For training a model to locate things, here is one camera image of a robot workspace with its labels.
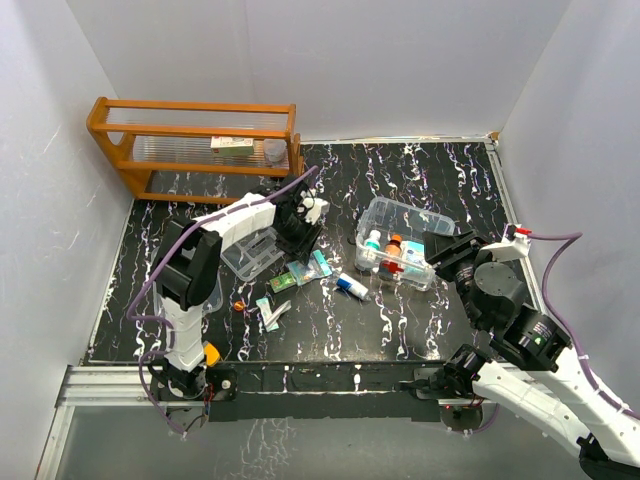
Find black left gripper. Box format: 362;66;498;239
274;214;322;266

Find aluminium frame rail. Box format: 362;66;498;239
37;364;619;480

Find orange wooden shelf rack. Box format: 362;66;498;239
86;97;304;204

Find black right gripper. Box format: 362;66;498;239
421;230;496;329

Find green white medicine box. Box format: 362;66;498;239
210;136;254;157

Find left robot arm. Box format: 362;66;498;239
149;182;330;399

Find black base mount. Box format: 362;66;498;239
147;360;238;402
397;367;477;400

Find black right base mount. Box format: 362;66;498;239
397;367;477;400

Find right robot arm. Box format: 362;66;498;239
414;224;639;479

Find clear box lid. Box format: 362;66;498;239
152;274;223;317

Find teal white sachet strips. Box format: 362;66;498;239
256;297;292;332

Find clear first aid box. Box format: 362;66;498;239
354;196;455;291

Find white blue tube bottle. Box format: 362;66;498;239
335;273;371;302

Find small clear round jar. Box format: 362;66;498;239
263;139;287;167

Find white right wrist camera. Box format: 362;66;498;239
491;223;532;262

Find teal bandage packet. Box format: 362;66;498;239
401;240;429;274

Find small green box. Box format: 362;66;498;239
269;272;297;293

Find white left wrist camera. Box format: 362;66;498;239
296;194;330;225

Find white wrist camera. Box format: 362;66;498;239
296;194;330;225
491;223;532;262

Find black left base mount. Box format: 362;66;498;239
147;360;238;402

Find brown medicine bottle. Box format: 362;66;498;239
381;234;403;275

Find clear divider tray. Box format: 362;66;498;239
221;227;284;282

